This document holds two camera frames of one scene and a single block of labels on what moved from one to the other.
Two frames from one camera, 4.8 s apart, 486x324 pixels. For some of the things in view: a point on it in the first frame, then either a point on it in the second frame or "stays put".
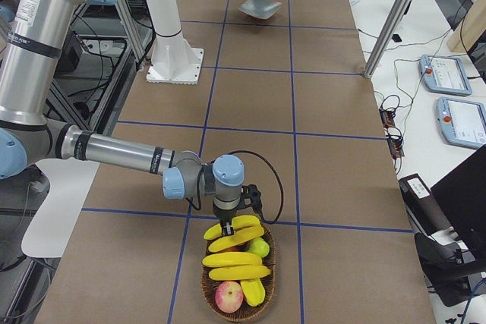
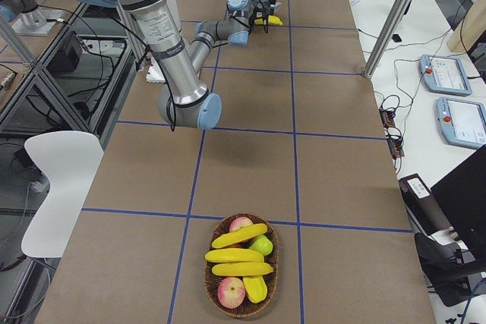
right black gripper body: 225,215 -> 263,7
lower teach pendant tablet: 462,122 stays put
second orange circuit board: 395,143 stays put
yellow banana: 244,226 -> 272,20
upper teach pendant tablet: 445,73 stays put
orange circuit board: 387,117 stays put
